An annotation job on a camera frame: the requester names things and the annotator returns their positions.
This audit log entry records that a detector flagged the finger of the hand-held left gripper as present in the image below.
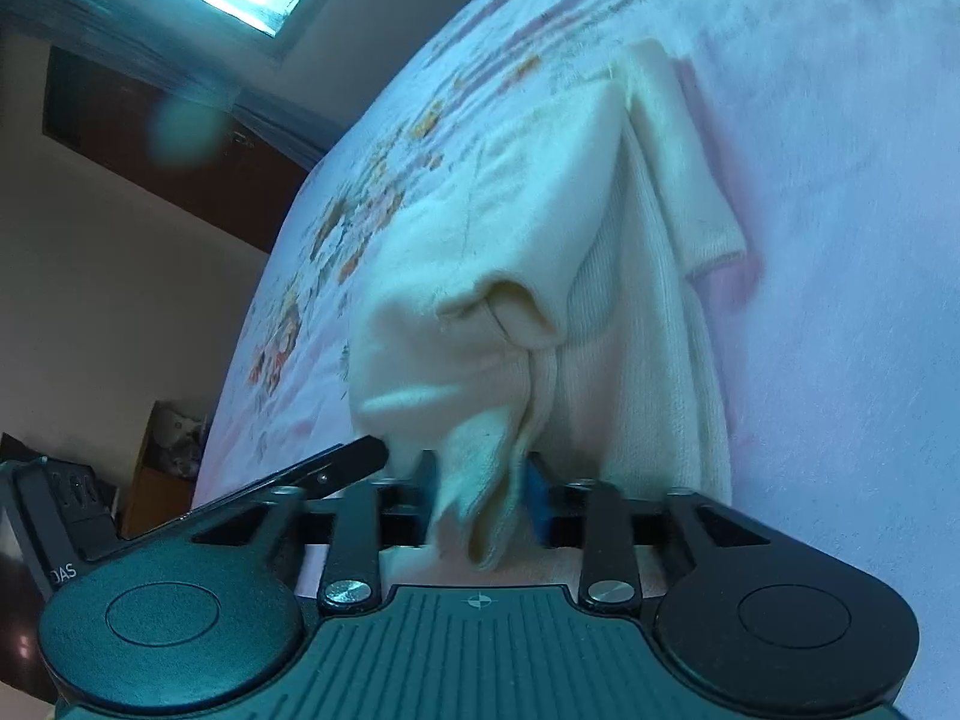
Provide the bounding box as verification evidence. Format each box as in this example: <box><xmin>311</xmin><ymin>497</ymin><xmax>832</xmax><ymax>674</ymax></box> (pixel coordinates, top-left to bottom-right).
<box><xmin>120</xmin><ymin>435</ymin><xmax>391</xmax><ymax>541</ymax></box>

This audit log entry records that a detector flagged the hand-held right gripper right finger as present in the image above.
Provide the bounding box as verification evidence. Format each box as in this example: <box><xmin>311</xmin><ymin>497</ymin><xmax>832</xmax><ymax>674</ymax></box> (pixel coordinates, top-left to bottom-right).
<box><xmin>525</xmin><ymin>454</ymin><xmax>775</xmax><ymax>610</ymax></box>

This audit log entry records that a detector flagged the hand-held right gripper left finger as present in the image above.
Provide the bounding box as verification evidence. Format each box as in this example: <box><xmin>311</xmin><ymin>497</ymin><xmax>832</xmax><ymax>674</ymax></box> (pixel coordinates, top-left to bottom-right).
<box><xmin>191</xmin><ymin>450</ymin><xmax>440</xmax><ymax>612</ymax></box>

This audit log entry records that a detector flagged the white knit sweater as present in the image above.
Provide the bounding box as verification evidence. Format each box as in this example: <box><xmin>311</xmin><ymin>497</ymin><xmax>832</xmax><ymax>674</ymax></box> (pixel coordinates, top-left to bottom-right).
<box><xmin>346</xmin><ymin>37</ymin><xmax>749</xmax><ymax>572</ymax></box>

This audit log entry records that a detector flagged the wooden bedside cabinet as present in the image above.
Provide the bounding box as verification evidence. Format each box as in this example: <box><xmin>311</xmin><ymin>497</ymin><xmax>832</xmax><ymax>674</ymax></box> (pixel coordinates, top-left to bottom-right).
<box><xmin>118</xmin><ymin>399</ymin><xmax>209</xmax><ymax>541</ymax></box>

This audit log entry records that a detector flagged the dark wooden wardrobe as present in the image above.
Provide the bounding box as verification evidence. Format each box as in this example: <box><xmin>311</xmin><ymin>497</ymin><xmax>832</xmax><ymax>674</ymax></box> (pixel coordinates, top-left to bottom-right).
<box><xmin>41</xmin><ymin>45</ymin><xmax>331</xmax><ymax>256</ymax></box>

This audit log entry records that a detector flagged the floral bed sheet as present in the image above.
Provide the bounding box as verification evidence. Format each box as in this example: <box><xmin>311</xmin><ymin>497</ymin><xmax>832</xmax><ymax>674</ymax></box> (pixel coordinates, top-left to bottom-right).
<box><xmin>189</xmin><ymin>0</ymin><xmax>960</xmax><ymax>593</ymax></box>

